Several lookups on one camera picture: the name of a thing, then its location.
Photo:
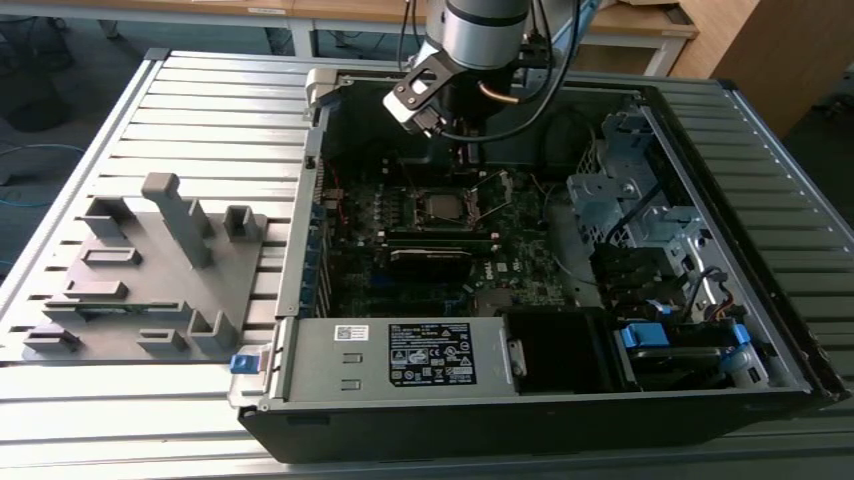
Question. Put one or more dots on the silver CPU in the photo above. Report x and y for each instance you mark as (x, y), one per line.
(446, 206)

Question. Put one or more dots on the CPU socket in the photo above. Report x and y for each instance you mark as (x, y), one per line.
(447, 226)

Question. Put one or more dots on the green motherboard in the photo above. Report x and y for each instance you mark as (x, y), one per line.
(527, 250)

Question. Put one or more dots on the green RAM stick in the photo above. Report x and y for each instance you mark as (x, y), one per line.
(109, 310)

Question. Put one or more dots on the black disk drive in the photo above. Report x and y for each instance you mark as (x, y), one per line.
(674, 367)

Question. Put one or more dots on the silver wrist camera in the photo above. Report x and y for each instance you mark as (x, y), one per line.
(400, 107)

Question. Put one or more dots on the black office chair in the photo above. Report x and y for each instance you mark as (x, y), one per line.
(36, 100)

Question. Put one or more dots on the small blue plastic clip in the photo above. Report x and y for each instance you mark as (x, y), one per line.
(741, 334)

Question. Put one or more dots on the silver metal drive cage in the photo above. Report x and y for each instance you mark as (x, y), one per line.
(594, 192)

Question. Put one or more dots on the wooden desk white frame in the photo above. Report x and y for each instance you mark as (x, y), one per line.
(650, 27)

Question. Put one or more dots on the blue disk carrier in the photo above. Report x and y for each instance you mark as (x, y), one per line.
(643, 335)

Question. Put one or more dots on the copper coloured curved tube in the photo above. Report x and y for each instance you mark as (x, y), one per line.
(496, 95)

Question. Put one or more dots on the grey parts rack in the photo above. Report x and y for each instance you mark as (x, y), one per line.
(160, 285)

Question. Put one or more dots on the black open PC case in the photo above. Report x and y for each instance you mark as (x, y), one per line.
(467, 435)

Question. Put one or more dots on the grey case release latch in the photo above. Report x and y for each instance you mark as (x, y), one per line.
(320, 82)

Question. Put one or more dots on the wooden cabinet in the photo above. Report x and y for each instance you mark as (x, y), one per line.
(787, 60)

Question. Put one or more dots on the bronze chipset heatsink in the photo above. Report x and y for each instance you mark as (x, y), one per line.
(495, 299)

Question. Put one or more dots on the black RAM slot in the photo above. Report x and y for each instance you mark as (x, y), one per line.
(434, 245)
(434, 234)

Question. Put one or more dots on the blue case latch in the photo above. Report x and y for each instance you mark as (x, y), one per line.
(242, 364)

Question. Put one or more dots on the black heatsink block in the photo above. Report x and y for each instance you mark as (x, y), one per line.
(430, 265)

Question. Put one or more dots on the grey power supply unit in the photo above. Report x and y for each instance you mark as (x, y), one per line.
(320, 365)

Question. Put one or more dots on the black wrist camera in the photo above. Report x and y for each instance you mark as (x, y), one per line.
(534, 55)

